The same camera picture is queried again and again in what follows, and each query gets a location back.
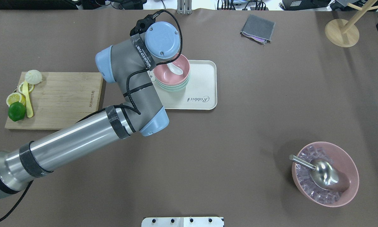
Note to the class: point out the white ceramic spoon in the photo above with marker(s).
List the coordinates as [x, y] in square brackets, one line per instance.
[174, 69]

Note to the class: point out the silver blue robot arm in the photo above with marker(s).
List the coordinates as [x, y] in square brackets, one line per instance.
[126, 64]

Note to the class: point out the green bowl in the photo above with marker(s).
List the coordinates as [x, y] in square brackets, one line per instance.
[175, 88]

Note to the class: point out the large pink ice bowl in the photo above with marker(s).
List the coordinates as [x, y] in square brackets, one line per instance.
[339, 159]

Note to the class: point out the cream rabbit tray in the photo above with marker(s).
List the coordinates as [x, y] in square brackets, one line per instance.
[200, 92]

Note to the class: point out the grey folded cloth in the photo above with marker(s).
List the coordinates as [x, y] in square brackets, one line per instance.
[258, 29]

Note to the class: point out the bamboo cutting board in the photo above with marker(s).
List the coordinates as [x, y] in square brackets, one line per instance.
[60, 100]

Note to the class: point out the metal ice scoop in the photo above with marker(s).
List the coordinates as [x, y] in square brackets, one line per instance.
[324, 174]

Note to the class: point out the yellow plastic knife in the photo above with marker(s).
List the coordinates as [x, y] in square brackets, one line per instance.
[25, 92]

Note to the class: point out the white steamed bun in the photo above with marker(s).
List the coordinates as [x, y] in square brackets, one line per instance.
[33, 77]

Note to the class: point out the wooden cup tree stand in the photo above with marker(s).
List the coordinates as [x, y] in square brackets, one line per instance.
[344, 33]

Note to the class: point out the green lime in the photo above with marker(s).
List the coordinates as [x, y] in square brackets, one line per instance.
[16, 111]

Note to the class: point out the lemon half slice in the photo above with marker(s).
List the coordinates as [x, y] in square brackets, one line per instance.
[15, 97]

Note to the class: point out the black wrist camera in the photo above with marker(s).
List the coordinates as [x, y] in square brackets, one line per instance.
[142, 26]

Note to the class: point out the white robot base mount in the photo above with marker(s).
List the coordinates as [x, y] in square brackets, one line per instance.
[207, 221]

